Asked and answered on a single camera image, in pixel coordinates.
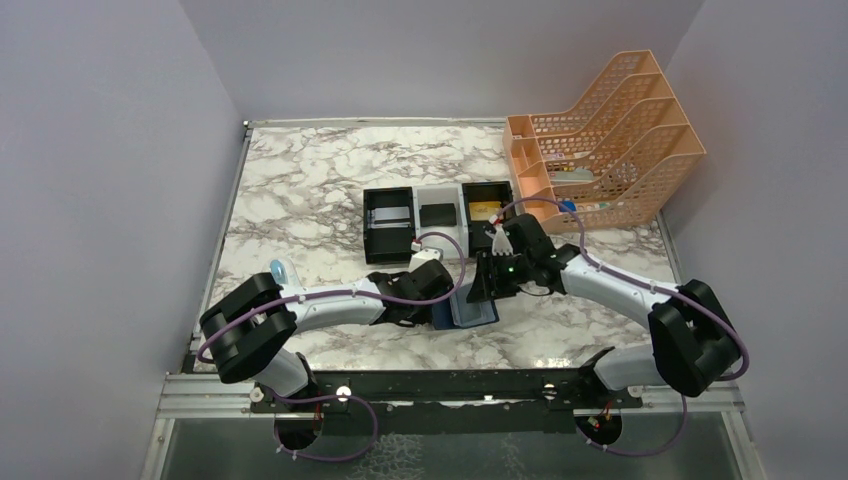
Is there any gold card in bin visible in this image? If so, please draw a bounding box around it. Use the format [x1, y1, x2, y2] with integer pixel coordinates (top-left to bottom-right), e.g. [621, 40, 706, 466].
[468, 201, 502, 222]

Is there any blue card holder wallet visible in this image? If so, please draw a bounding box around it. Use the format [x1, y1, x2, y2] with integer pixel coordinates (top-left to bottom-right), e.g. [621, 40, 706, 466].
[431, 294, 499, 330]

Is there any white middle sorting bin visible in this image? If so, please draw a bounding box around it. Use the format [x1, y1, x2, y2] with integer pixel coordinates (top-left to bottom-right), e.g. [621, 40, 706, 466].
[412, 183, 469, 258]

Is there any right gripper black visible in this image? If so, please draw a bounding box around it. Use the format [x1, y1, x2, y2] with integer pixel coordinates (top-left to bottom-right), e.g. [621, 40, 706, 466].
[467, 248, 532, 303]

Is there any black left sorting bin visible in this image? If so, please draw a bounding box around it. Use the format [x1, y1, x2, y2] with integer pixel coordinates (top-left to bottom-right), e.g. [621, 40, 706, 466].
[363, 187, 416, 265]

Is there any black card in bin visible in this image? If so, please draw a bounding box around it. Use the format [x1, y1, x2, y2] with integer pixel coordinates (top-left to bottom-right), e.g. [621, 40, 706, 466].
[419, 203, 457, 228]

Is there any black metal mounting rail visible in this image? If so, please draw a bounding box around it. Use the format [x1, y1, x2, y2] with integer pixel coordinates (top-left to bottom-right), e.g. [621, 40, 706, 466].
[250, 368, 642, 436]

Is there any orange plastic file organizer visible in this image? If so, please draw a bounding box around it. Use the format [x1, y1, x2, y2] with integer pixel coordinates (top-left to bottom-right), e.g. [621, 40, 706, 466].
[503, 50, 706, 234]

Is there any aluminium table frame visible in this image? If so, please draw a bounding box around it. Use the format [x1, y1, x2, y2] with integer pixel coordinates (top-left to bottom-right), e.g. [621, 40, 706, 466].
[144, 119, 764, 479]

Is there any silver card in bin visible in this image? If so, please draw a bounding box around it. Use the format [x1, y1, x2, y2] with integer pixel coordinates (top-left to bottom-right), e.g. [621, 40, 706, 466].
[368, 206, 410, 229]

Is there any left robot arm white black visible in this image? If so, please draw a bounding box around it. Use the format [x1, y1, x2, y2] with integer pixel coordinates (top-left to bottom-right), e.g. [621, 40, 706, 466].
[196, 260, 456, 411]

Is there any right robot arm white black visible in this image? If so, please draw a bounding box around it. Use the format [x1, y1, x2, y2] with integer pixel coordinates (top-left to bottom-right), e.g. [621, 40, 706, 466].
[466, 214, 747, 407]

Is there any blue clear packaged item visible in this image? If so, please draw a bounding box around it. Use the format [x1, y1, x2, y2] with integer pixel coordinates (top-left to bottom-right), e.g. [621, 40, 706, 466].
[269, 259, 290, 285]

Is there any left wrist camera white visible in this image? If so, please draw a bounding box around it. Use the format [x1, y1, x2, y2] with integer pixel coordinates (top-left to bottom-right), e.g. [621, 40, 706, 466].
[408, 247, 443, 271]

